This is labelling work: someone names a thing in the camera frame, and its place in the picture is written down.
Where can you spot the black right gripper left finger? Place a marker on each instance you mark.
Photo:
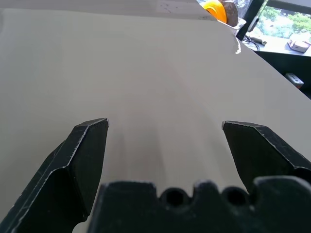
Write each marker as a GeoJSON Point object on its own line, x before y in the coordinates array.
{"type": "Point", "coordinates": [58, 184]}

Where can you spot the yellow round toy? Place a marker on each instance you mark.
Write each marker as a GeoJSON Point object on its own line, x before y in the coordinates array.
{"type": "Point", "coordinates": [216, 9]}

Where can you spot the white perforated plastic basket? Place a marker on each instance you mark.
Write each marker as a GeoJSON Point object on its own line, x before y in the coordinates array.
{"type": "Point", "coordinates": [239, 26]}

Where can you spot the grey battery with red label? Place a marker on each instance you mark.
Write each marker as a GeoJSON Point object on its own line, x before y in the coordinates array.
{"type": "Point", "coordinates": [294, 80]}

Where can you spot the crinkled clear plastic wrapper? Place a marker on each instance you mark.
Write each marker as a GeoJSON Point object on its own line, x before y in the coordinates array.
{"type": "Point", "coordinates": [243, 6]}

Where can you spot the small white cardboard box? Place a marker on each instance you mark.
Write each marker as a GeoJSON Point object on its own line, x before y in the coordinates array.
{"type": "Point", "coordinates": [299, 43]}

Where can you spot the brown round item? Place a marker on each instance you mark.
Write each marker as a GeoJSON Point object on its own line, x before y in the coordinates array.
{"type": "Point", "coordinates": [232, 14]}

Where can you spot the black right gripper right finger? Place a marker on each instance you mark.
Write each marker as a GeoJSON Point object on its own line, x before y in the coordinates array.
{"type": "Point", "coordinates": [262, 155]}

